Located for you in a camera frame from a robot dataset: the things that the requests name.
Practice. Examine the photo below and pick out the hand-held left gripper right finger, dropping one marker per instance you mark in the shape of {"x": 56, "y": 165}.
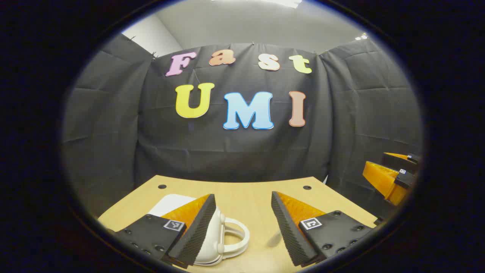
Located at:
{"x": 288, "y": 231}

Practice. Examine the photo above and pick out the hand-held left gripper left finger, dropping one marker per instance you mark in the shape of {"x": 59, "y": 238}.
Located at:
{"x": 199, "y": 231}

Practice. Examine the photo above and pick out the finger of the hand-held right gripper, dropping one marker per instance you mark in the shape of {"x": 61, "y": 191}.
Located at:
{"x": 382, "y": 180}
{"x": 398, "y": 161}

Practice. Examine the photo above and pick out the white suitcase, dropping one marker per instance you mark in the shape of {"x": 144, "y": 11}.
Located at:
{"x": 218, "y": 237}

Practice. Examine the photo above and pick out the black backdrop cloth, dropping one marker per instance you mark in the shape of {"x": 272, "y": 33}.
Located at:
{"x": 235, "y": 151}

